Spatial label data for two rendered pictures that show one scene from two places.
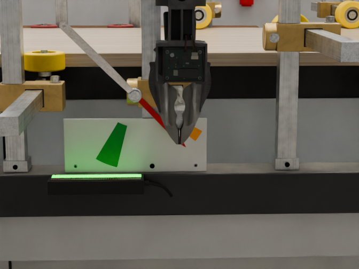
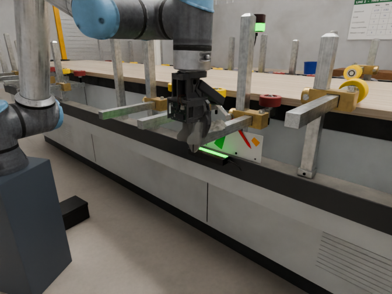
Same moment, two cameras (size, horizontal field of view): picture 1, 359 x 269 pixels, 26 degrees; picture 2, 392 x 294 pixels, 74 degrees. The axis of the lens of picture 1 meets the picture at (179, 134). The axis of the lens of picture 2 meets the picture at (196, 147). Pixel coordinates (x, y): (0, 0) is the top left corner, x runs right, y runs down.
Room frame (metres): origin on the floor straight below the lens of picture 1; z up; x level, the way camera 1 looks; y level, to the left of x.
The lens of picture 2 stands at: (0.64, -0.46, 1.09)
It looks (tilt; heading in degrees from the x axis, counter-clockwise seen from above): 21 degrees down; 44
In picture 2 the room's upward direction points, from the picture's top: straight up
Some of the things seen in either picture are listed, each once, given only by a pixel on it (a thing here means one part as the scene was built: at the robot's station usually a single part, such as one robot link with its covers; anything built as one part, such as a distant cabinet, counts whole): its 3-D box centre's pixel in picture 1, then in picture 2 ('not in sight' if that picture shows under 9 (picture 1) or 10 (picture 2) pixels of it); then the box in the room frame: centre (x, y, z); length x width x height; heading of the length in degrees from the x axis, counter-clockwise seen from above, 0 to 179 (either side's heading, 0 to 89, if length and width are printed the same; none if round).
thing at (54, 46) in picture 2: not in sight; (60, 77); (1.35, 1.55, 0.87); 0.04 x 0.04 x 0.48; 2
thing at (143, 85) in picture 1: (163, 91); (248, 117); (1.42, 0.03, 0.85); 0.14 x 0.06 x 0.05; 92
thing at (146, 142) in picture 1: (135, 145); (230, 141); (1.39, 0.08, 0.75); 0.26 x 0.01 x 0.10; 92
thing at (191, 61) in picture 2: not in sight; (193, 61); (1.11, 0.00, 1.05); 0.10 x 0.09 x 0.05; 92
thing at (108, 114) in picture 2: not in sight; (144, 107); (1.32, 0.51, 0.83); 0.44 x 0.03 x 0.04; 2
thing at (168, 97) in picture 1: (169, 114); (185, 136); (1.10, 0.01, 0.86); 0.06 x 0.03 x 0.09; 2
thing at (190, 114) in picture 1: (190, 114); (194, 138); (1.10, -0.02, 0.86); 0.06 x 0.03 x 0.09; 2
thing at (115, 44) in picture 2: not in sight; (118, 77); (1.38, 0.81, 0.93); 0.05 x 0.05 x 0.45; 2
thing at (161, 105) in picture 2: not in sight; (154, 103); (1.39, 0.53, 0.83); 0.14 x 0.06 x 0.05; 92
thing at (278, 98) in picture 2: not in sight; (269, 109); (1.54, 0.02, 0.85); 0.08 x 0.08 x 0.11
